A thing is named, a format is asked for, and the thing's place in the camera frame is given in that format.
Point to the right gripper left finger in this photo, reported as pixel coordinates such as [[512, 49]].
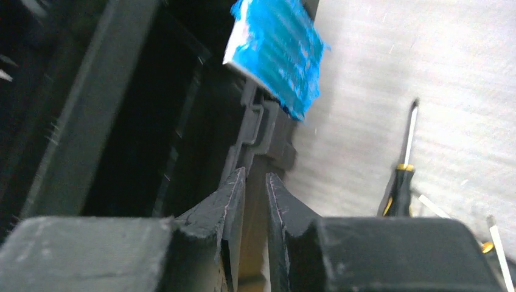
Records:
[[197, 251]]

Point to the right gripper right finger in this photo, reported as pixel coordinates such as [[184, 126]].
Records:
[[308, 252]]

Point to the black plastic toolbox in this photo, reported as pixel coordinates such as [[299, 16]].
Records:
[[124, 109]]

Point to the screwdriver top middle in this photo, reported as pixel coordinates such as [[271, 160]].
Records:
[[398, 193]]

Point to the short stubby screwdriver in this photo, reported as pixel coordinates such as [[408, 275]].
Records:
[[432, 207]]

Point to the screwdriver right of knife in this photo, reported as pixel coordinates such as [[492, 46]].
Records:
[[503, 266]]

